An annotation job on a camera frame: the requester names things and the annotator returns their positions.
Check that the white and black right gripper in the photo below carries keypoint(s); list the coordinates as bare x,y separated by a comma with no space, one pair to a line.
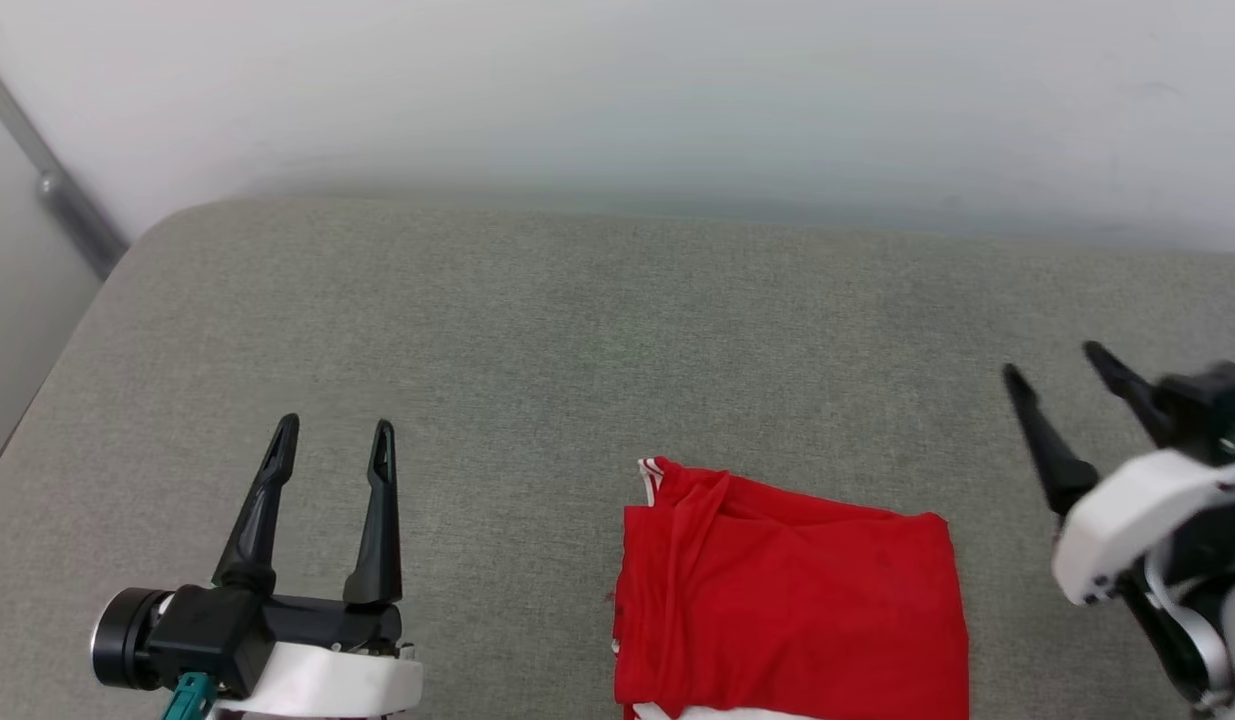
1127,520

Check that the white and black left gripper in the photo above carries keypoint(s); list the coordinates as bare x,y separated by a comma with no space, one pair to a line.
327,680

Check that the red garment with white trim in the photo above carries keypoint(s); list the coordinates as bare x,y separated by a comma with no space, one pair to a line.
797,600

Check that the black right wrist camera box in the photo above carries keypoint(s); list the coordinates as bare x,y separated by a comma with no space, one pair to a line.
1207,405

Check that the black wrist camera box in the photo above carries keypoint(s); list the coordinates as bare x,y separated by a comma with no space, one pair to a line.
1207,405
212,635

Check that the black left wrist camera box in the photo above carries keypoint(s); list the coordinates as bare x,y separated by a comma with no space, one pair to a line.
212,635

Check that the grey metal frame strip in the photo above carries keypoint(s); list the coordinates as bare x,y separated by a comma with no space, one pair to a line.
67,205

